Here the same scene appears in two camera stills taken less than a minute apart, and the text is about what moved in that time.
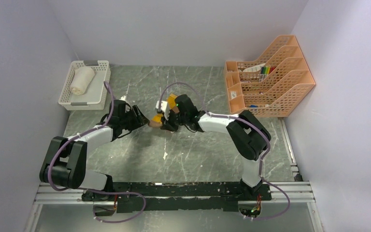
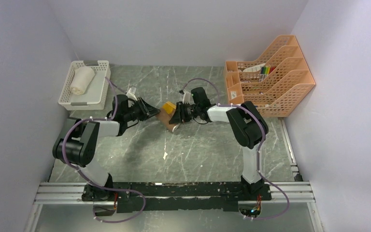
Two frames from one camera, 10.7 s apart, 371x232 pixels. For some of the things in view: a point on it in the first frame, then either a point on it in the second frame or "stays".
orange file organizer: (274, 86) stays
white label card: (255, 68) stays
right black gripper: (167, 124) to (179, 115)
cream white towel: (82, 75) stays
